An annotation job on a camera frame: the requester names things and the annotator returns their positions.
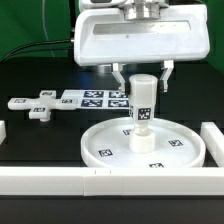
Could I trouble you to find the white cross-shaped table base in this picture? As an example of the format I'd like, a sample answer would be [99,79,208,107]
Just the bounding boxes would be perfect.
[8,90,78,122]

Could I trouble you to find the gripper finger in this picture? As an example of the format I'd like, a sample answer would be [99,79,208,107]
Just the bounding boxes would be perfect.
[112,63,130,95]
[159,60,174,93]

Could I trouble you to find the white marker sheet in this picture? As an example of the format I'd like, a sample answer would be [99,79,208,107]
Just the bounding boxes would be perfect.
[62,90,129,109]

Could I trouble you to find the white left fence bar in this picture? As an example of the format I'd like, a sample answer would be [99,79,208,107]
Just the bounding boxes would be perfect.
[0,120,6,145]

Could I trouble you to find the black vertical cable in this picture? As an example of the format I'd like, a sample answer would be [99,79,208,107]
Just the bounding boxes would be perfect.
[68,0,80,34]

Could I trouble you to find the thin white cable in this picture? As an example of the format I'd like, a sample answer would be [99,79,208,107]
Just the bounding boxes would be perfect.
[41,0,56,58]

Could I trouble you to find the white front fence bar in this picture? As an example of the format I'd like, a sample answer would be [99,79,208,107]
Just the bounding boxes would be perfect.
[0,167,224,196]

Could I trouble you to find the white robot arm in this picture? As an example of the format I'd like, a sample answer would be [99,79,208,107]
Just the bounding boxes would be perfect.
[74,0,210,91]

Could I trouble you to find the white round table top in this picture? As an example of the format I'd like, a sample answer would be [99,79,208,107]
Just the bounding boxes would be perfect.
[81,117,206,168]

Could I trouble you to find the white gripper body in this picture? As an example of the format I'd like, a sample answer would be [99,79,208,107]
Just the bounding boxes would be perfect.
[74,4,210,66]

